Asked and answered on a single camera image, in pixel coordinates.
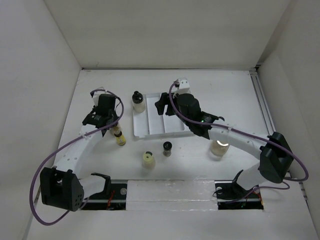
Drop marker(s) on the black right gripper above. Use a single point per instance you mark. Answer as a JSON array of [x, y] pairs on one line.
[[161, 104]]

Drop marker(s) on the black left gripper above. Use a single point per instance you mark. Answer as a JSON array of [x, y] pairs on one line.
[[115, 117]]

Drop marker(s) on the black cap cream bottle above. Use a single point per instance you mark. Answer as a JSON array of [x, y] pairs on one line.
[[138, 102]]

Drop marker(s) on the yellow sauce bottle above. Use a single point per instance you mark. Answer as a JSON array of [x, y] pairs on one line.
[[120, 138]]

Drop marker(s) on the black cap spice jar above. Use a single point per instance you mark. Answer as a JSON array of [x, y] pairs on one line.
[[167, 148]]

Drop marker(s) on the yellow cap powder bottle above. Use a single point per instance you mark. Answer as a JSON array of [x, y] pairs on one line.
[[148, 160]]

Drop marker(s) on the large clear glass jar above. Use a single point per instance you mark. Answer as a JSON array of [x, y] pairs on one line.
[[219, 148]]

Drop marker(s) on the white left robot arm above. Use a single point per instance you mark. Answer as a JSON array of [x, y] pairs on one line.
[[60, 185]]

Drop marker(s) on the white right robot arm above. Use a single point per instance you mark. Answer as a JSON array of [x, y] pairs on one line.
[[272, 152]]

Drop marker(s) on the white divided organizer tray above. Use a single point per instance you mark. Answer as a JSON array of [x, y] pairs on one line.
[[149, 125]]

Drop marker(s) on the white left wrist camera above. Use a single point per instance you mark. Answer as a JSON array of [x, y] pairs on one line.
[[95, 94]]

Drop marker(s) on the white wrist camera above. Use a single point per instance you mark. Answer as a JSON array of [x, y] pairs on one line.
[[182, 86], [95, 94]]

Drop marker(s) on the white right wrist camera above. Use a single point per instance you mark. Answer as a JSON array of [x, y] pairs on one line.
[[182, 86]]

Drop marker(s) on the aluminium side rail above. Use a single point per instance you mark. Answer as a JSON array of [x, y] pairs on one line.
[[262, 100]]

